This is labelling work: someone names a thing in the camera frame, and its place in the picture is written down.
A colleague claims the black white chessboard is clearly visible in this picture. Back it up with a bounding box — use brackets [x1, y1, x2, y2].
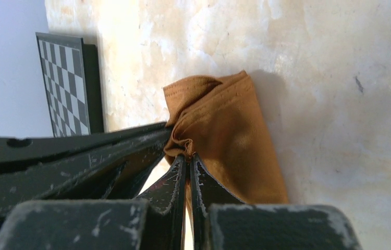
[35, 32, 104, 138]

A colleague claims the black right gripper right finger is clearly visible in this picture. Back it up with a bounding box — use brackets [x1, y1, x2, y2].
[190, 155, 362, 249]

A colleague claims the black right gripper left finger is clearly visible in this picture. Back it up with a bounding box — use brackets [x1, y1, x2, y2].
[0, 156, 186, 249]

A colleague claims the brown satin napkin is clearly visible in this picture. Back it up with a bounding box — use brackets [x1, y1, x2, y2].
[163, 71, 289, 204]

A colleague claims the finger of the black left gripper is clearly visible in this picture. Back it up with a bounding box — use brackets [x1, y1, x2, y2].
[0, 132, 167, 219]
[0, 122, 171, 174]

